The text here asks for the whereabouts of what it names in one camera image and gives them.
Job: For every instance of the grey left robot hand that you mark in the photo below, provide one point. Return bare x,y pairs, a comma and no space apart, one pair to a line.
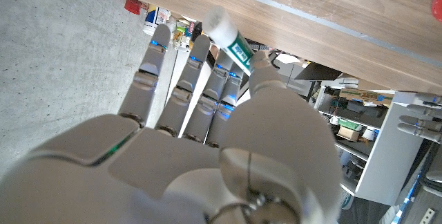
424,122

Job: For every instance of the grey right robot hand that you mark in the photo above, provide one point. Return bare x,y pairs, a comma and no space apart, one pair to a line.
138,168

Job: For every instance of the green whiteboard marker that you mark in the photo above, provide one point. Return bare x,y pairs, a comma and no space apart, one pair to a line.
224,34

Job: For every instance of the red bowl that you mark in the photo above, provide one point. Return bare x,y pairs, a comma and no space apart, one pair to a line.
438,4

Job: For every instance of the white shelf unit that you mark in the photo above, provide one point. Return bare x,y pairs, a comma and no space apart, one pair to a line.
390,161

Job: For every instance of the printed cardboard box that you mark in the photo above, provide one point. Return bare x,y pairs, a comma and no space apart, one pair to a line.
362,96

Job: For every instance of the small cardboard box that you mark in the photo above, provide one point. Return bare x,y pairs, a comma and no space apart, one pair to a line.
348,133

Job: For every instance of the white tub blue label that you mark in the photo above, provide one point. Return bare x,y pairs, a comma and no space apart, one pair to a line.
155,16

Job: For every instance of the red cup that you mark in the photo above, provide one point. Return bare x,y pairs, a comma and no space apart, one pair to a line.
133,5

